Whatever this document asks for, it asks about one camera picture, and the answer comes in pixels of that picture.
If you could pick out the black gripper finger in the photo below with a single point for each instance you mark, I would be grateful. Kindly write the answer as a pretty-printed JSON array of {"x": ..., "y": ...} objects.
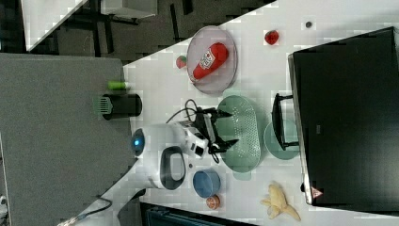
[
  {"x": 222, "y": 146},
  {"x": 222, "y": 114}
]

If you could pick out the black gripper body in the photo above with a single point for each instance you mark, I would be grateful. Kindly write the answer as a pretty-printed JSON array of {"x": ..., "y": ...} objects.
[{"x": 200, "y": 134}]

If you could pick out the green plastic strainer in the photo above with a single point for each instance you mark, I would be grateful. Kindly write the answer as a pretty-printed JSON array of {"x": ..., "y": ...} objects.
[{"x": 243, "y": 124}]

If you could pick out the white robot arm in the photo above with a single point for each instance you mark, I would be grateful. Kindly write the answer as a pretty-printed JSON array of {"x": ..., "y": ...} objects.
[{"x": 160, "y": 150}]

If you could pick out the blue bowl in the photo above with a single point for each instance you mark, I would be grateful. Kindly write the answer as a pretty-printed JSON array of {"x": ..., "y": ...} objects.
[{"x": 206, "y": 183}]

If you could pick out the clear pink plate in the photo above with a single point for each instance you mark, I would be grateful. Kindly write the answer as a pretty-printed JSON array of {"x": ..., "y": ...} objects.
[{"x": 219, "y": 80}]

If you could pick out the red ketchup bottle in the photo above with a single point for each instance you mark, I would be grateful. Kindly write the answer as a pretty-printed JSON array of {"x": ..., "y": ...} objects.
[{"x": 216, "y": 55}]

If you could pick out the strawberry near plate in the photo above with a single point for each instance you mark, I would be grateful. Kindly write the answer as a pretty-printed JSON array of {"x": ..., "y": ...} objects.
[{"x": 181, "y": 62}]

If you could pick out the green mug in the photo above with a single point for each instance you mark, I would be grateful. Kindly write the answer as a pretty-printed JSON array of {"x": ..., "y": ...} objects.
[{"x": 272, "y": 144}]

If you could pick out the peeled banana toy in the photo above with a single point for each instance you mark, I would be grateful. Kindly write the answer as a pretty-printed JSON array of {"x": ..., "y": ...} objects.
[{"x": 277, "y": 204}]

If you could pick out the strawberry near oven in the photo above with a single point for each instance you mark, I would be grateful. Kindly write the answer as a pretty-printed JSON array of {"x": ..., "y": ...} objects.
[{"x": 271, "y": 37}]

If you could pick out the green marker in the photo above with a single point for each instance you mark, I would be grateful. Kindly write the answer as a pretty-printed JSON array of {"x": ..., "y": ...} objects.
[{"x": 117, "y": 85}]

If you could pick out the teal crate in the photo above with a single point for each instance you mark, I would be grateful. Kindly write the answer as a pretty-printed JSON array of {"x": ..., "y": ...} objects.
[{"x": 167, "y": 217}]

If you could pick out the green brush head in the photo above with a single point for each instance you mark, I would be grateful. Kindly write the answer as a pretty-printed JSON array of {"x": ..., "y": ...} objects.
[{"x": 102, "y": 105}]

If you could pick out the black toaster oven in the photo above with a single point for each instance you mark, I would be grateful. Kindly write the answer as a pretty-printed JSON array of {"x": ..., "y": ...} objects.
[{"x": 346, "y": 104}]

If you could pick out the black cylinder mount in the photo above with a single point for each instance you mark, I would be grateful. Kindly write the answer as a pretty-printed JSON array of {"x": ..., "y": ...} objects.
[{"x": 122, "y": 106}]

